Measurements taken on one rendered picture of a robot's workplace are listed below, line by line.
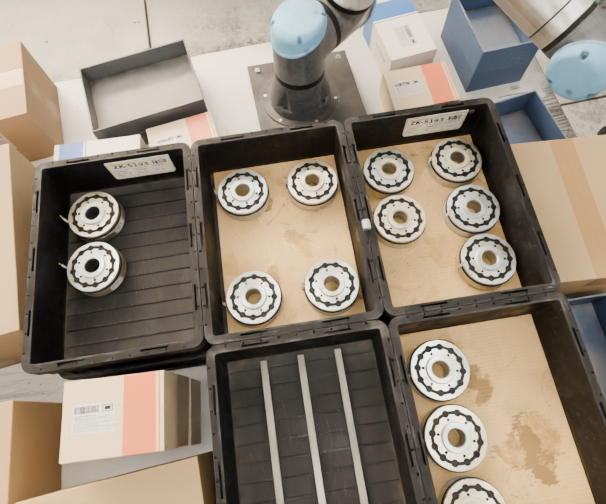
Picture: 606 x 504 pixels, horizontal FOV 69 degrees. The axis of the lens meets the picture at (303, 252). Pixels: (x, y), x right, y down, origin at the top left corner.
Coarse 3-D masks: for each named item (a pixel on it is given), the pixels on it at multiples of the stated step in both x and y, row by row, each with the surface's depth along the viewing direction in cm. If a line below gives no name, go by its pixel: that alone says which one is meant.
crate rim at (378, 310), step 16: (288, 128) 86; (304, 128) 86; (320, 128) 86; (336, 128) 86; (192, 144) 86; (208, 144) 86; (192, 160) 85; (352, 176) 82; (352, 192) 81; (368, 240) 78; (368, 256) 77; (208, 272) 77; (368, 272) 76; (208, 288) 76; (208, 304) 75; (208, 320) 74; (320, 320) 73; (336, 320) 74; (352, 320) 73; (368, 320) 73; (208, 336) 73; (224, 336) 73; (240, 336) 73; (256, 336) 72
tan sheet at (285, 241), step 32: (320, 160) 95; (224, 224) 91; (256, 224) 90; (288, 224) 90; (320, 224) 90; (224, 256) 88; (256, 256) 88; (288, 256) 88; (320, 256) 88; (352, 256) 87; (224, 288) 86; (288, 288) 86; (288, 320) 83
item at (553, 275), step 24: (360, 120) 86; (504, 144) 84; (360, 168) 83; (360, 192) 81; (528, 216) 78; (552, 264) 75; (384, 288) 75; (528, 288) 74; (552, 288) 74; (384, 312) 75; (408, 312) 73
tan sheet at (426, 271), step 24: (408, 144) 96; (432, 144) 96; (408, 192) 92; (432, 192) 92; (432, 216) 90; (432, 240) 88; (456, 240) 88; (384, 264) 87; (408, 264) 86; (432, 264) 86; (408, 288) 85; (432, 288) 85; (456, 288) 84; (504, 288) 84
